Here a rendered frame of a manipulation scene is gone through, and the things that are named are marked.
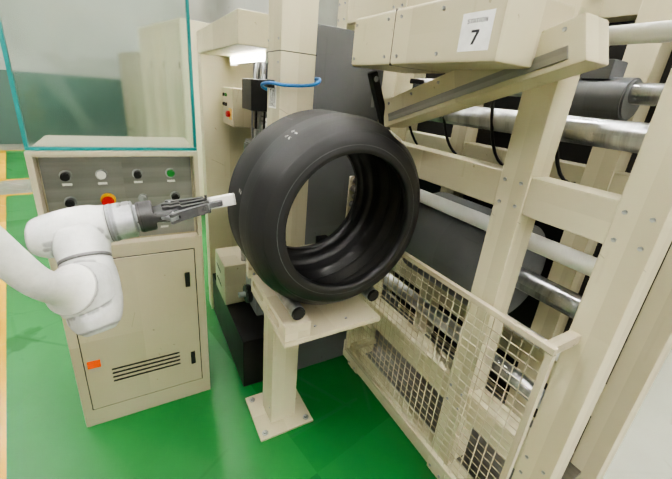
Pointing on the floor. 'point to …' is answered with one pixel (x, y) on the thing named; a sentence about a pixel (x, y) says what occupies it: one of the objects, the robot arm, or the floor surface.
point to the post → (280, 396)
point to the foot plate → (278, 420)
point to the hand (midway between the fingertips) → (221, 201)
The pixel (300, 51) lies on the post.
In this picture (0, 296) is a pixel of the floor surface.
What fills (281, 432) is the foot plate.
